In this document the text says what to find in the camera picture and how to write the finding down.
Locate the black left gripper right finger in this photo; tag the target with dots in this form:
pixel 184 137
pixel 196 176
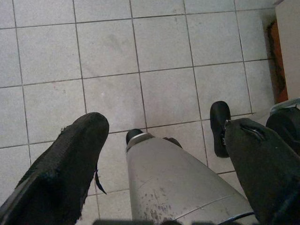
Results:
pixel 264 168

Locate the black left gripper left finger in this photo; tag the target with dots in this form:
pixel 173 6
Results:
pixel 63 168

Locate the white cabinet with orange base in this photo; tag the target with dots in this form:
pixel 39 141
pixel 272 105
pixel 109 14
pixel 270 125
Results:
pixel 290 47

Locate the black robot foot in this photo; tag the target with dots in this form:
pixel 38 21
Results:
pixel 219 122

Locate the silver robot leg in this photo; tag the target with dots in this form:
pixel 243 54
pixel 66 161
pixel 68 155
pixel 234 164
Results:
pixel 168 182

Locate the black robot leg joint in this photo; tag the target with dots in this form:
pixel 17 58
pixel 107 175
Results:
pixel 283 126

